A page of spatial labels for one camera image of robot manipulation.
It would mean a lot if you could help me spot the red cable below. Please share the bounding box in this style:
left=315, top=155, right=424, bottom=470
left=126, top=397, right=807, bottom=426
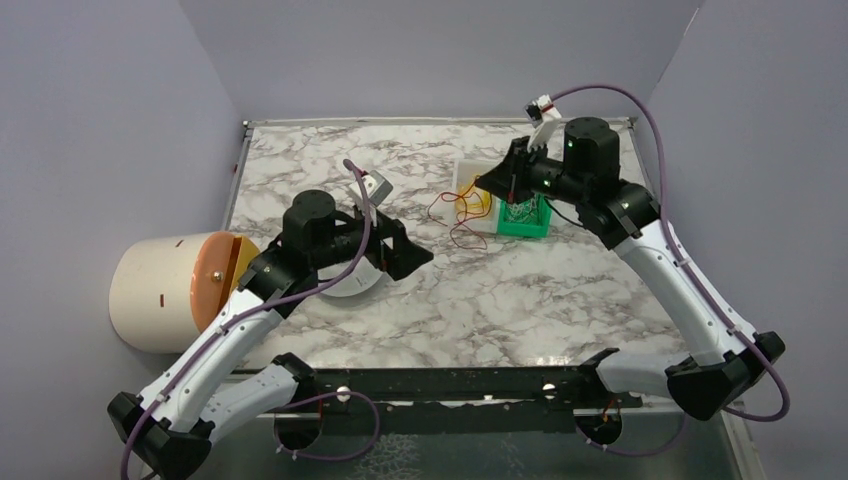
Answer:
left=425, top=182, right=490, bottom=252

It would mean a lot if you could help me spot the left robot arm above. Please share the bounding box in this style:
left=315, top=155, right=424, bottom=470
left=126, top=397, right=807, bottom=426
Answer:
left=107, top=189, right=433, bottom=479

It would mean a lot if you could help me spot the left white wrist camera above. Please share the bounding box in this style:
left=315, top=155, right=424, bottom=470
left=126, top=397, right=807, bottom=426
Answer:
left=348, top=170, right=394, bottom=225

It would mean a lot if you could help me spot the green plastic bin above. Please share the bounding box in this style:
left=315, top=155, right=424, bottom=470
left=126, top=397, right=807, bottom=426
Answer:
left=496, top=195, right=551, bottom=238

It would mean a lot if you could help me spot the white cable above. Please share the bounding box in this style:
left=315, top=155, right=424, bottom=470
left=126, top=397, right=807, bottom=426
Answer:
left=506, top=198, right=545, bottom=227

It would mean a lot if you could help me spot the white perforated cable spool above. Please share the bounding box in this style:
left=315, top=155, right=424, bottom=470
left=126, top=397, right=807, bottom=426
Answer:
left=318, top=259, right=383, bottom=299

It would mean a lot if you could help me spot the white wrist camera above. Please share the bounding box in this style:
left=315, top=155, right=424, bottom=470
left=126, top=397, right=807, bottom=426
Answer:
left=348, top=170, right=394, bottom=225
left=525, top=95, right=562, bottom=151

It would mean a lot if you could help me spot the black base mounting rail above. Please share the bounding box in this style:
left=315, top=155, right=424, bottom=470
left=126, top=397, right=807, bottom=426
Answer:
left=258, top=366, right=643, bottom=436

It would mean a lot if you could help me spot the yellow cable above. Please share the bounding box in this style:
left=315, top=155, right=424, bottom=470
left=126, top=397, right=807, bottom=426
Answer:
left=454, top=175, right=497, bottom=225

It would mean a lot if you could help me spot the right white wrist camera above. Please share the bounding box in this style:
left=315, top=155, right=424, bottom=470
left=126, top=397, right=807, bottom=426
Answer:
left=525, top=95, right=562, bottom=151

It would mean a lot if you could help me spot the white plastic bin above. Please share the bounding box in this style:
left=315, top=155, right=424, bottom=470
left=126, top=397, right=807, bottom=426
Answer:
left=451, top=160, right=501, bottom=234

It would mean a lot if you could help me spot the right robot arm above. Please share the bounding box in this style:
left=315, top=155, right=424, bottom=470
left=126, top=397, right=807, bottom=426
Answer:
left=475, top=117, right=785, bottom=421

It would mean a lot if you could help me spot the cream cylinder winding machine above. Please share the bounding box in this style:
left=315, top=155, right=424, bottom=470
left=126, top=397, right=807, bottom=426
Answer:
left=109, top=231, right=259, bottom=354

